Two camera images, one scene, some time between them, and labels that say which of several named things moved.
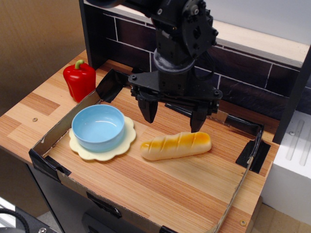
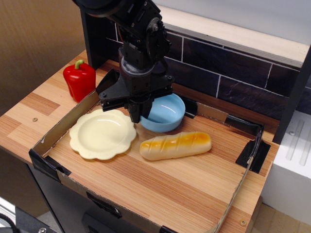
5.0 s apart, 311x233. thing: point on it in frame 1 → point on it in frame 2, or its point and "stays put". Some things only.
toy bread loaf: [174, 145] stays put
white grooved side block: [288, 188] stays put
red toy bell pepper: [81, 79] stays put
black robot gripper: [174, 80] → [135, 83]
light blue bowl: [98, 128] → [167, 111]
